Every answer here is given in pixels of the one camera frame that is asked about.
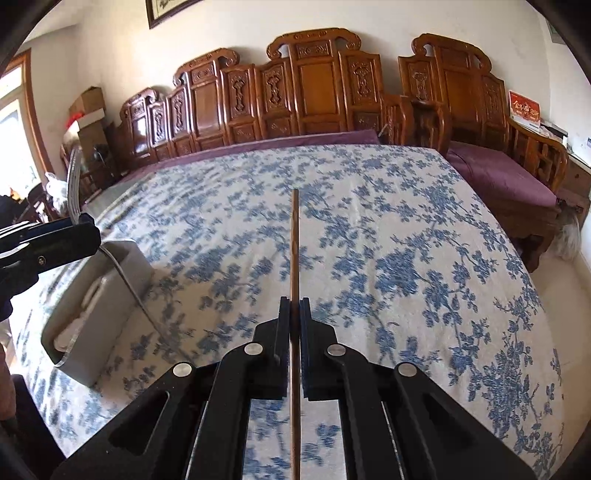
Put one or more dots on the purple sofa cushion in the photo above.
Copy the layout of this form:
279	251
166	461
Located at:
286	141

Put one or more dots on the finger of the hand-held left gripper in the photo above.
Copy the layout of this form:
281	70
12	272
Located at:
51	228
69	244

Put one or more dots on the blue floral tablecloth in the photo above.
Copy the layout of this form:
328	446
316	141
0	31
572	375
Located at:
392	277

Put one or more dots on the carved wooden armchair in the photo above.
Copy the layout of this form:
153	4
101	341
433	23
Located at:
457	83

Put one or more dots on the dark brown chopstick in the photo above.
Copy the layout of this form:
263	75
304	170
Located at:
295	249

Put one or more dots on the stack of cardboard boxes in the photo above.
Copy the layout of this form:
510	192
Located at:
90	120

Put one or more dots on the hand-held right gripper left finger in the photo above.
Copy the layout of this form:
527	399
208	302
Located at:
284	332

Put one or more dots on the framed wall picture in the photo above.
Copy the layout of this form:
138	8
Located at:
171	11

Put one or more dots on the white plastic bag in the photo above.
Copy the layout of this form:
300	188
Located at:
56	189

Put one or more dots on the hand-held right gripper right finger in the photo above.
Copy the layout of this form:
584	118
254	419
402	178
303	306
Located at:
307	332

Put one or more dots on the purple armchair cushion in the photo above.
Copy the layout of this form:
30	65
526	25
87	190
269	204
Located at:
498	175

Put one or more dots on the carved wooden sofa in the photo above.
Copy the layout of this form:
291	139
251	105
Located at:
314	83

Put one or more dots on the red box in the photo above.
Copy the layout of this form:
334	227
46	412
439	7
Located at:
524	107

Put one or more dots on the white fluffy bundle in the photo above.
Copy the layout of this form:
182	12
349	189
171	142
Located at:
567	235

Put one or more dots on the wooden framed window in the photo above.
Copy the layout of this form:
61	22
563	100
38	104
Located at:
18	124

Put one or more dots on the wooden cabinet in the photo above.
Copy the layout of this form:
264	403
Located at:
575	180

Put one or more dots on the white utensil holder box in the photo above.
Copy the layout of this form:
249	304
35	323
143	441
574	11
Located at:
124	272

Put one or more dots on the dark wooden chair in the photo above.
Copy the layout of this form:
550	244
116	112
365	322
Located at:
41	203

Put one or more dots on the metal fork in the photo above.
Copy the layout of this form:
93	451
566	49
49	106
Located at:
74	184

